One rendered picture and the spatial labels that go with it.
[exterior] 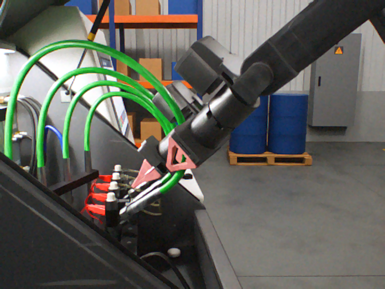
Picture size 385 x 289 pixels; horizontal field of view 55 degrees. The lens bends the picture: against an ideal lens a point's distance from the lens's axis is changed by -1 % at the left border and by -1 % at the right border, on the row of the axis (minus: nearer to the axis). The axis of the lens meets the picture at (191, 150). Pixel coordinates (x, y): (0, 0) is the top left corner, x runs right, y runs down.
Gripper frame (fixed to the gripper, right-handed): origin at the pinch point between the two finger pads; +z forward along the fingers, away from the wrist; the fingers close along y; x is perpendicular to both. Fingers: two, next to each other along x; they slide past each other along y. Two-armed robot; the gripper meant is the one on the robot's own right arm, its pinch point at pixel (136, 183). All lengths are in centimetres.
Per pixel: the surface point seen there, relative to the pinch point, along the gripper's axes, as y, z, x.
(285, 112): -86, -38, -481
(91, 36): 36.8, -8.9, -27.4
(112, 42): 171, 80, -496
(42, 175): 15.8, 15.7, -1.9
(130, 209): -2.4, -0.3, 10.7
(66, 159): 15.9, 13.3, -10.6
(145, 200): -3.0, -3.9, 11.1
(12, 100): 28.0, 3.2, 7.1
